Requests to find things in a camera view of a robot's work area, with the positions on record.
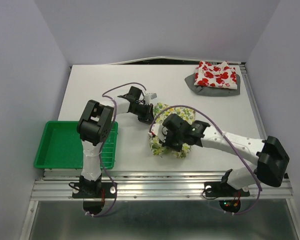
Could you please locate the lemon print skirt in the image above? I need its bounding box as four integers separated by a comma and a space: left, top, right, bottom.
149, 102, 196, 159

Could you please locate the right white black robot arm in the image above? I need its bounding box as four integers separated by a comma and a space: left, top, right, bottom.
151, 114, 290, 197

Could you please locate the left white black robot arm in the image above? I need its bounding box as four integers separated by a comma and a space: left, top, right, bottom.
70, 86, 157, 197

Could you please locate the grey folded skirt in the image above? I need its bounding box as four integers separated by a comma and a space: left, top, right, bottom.
184, 74, 241, 97

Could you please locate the red poppy print skirt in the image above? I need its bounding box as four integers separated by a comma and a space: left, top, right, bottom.
194, 61, 238, 90

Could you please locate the green plastic tray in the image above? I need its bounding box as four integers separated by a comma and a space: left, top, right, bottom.
33, 120, 119, 171

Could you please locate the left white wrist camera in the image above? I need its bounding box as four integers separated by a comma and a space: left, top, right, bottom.
144, 93, 157, 105

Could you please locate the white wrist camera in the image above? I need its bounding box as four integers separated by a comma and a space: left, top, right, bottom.
148, 123, 168, 143
144, 93, 157, 105

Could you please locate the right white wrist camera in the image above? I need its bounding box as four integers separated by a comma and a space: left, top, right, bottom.
148, 123, 168, 143

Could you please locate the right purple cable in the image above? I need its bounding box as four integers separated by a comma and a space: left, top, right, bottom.
149, 104, 263, 216

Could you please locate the purple cable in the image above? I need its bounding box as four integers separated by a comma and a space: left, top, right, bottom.
149, 104, 263, 216
83, 82, 148, 218

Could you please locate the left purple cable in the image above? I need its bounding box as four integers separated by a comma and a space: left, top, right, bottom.
83, 82, 148, 218

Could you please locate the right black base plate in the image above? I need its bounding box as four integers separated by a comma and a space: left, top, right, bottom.
202, 181, 250, 199

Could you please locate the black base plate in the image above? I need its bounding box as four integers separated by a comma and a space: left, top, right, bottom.
68, 182, 117, 199
202, 181, 250, 199

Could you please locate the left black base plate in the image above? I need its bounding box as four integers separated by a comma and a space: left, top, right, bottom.
68, 182, 117, 199

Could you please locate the right side aluminium rail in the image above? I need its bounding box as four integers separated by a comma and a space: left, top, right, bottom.
236, 62, 291, 180

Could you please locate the aluminium front rail frame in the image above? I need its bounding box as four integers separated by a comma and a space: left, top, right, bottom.
20, 169, 300, 240

